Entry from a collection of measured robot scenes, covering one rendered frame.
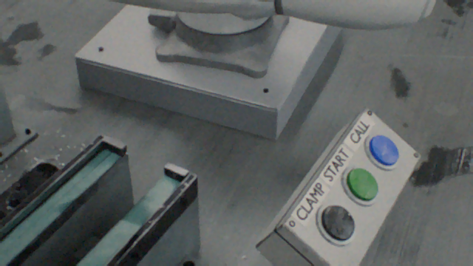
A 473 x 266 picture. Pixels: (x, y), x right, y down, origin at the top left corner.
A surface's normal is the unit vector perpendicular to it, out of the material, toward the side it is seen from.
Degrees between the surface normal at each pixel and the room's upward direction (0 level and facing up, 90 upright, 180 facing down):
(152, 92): 90
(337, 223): 30
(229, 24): 97
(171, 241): 90
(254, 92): 2
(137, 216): 0
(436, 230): 0
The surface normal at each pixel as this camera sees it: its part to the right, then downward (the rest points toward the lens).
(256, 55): 0.15, -0.58
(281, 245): -0.50, 0.56
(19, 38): 0.01, -0.76
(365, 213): 0.44, -0.49
